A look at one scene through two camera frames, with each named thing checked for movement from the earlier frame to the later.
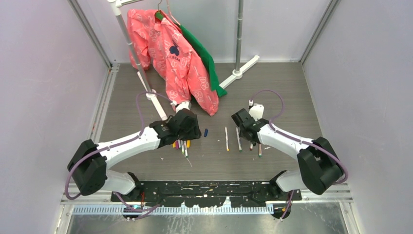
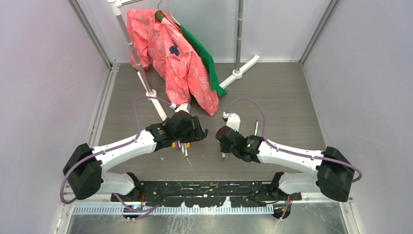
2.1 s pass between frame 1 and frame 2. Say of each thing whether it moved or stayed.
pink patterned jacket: stayed
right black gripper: moved
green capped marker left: stayed
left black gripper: stayed
